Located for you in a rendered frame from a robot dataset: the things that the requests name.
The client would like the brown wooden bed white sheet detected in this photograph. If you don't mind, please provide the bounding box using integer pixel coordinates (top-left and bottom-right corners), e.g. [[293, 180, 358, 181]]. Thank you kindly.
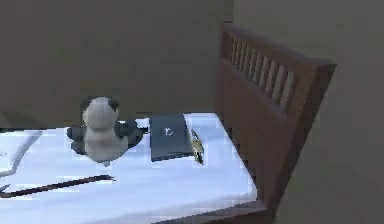
[[0, 20, 338, 224]]

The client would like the dark grey closed laptop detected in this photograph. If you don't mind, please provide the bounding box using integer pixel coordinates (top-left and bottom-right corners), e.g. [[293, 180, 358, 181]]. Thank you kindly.
[[148, 113, 195, 163]]

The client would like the black and white panda toy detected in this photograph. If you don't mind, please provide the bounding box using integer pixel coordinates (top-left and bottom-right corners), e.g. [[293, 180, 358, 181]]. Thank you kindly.
[[66, 96, 145, 167]]

